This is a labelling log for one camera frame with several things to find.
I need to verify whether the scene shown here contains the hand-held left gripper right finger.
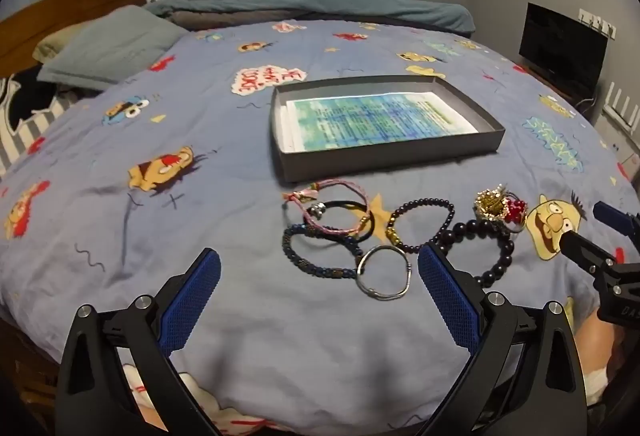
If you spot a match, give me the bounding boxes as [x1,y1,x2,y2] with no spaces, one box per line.
[417,243,588,436]

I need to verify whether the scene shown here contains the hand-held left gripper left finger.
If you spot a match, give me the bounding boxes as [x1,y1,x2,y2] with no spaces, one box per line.
[54,247,223,436]

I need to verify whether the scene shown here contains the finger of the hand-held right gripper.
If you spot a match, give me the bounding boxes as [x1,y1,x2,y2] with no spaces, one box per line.
[593,202,640,237]
[559,229,619,273]

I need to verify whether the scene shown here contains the large black bead bracelet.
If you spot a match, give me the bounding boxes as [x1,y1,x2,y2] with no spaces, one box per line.
[440,218,516,289]

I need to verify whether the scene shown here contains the red bead gold tassel ornament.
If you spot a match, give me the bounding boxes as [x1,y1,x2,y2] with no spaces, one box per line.
[500,195,530,233]

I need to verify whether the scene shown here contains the silver bangle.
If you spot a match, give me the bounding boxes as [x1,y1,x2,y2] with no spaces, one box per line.
[356,244,412,301]

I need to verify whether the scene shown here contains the gold link bracelet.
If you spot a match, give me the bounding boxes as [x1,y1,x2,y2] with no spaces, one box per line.
[474,185,511,223]

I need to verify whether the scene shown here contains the dark blue beaded bracelet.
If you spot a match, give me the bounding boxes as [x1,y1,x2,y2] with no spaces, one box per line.
[282,223,366,279]

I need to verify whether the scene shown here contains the pink braided bracelet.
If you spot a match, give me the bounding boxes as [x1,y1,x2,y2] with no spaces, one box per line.
[282,179,373,235]

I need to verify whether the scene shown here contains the grey cardboard box tray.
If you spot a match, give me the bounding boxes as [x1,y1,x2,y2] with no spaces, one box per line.
[269,74,507,184]

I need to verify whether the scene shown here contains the person's bare leg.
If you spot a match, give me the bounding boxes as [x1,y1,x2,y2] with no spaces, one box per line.
[572,313,627,373]

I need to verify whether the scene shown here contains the cartoon printed blue bedsheet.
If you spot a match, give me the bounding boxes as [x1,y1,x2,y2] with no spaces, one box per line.
[0,18,640,436]

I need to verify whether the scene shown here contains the white router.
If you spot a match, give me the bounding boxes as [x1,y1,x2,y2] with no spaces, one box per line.
[602,83,640,135]

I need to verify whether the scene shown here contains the wooden monitor stand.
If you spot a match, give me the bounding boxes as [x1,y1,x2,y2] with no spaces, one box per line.
[515,60,601,117]

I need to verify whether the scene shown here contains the black monitor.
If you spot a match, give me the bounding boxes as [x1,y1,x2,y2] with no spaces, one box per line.
[519,2,609,92]

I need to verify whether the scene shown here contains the blue green printed paper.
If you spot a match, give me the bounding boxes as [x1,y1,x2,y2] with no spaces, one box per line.
[281,90,479,151]

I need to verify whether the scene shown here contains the black white striped pillow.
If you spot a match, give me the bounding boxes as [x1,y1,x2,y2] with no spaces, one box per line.
[0,66,82,177]

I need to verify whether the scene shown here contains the grey blue pillow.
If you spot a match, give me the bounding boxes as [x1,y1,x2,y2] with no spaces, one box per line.
[37,6,191,91]

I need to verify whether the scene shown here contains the yellow green pillow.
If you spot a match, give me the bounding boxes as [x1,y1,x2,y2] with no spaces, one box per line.
[32,23,88,64]

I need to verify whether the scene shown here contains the blue folded duvet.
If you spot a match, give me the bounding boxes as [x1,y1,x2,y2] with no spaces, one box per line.
[145,0,475,36]

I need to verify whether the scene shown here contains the wooden headboard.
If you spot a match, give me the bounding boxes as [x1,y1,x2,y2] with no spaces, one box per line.
[0,0,147,79]

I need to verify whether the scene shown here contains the dark purple beaded bracelet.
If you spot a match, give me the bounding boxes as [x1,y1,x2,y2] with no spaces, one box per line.
[385,198,456,257]

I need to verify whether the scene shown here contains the black cord bracelet silver bead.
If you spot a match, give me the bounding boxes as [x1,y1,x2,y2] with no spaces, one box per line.
[304,199,376,243]

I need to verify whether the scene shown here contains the white wall hooks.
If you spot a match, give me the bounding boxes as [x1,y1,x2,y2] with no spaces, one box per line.
[579,8,617,39]

